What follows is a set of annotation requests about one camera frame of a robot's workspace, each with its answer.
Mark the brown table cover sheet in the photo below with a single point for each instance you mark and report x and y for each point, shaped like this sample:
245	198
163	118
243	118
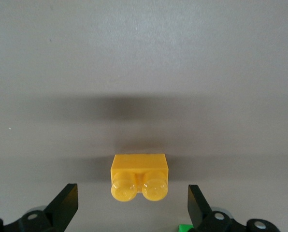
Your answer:
144	60

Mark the yellow two-stud block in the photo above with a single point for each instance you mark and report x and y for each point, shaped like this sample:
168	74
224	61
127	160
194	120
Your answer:
139	164

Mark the green two-stud block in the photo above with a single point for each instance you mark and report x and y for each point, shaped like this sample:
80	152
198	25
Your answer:
185	228

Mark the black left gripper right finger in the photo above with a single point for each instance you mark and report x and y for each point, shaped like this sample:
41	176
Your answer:
199	212

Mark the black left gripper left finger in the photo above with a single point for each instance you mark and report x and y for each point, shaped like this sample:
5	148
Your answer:
61	212

